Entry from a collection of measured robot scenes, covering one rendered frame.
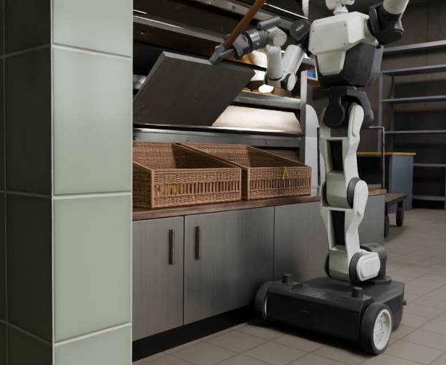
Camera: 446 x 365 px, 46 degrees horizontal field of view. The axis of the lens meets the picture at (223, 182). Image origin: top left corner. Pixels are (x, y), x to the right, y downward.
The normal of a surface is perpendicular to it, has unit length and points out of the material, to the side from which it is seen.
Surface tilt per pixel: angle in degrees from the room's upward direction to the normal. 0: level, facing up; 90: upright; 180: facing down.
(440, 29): 90
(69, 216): 90
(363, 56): 101
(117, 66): 90
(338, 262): 92
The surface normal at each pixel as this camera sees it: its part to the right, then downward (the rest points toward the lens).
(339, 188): -0.66, 0.07
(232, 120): 0.70, -0.30
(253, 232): 0.74, 0.04
